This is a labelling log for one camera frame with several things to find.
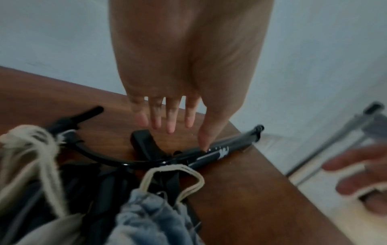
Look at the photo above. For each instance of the person's right hand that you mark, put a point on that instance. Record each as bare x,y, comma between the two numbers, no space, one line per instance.
369,181

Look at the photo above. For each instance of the person's left hand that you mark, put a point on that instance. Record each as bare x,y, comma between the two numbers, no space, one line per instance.
187,47

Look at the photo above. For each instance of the metal clothes rack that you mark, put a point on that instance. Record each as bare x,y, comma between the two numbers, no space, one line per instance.
332,141

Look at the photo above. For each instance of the pile of black tripods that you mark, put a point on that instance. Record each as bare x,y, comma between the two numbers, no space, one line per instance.
105,191

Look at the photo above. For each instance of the blue floral drawstring bag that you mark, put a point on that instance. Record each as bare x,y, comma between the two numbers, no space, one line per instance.
145,220

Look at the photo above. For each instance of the leaf print drawstring bag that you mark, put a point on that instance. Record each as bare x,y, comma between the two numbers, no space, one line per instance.
30,143

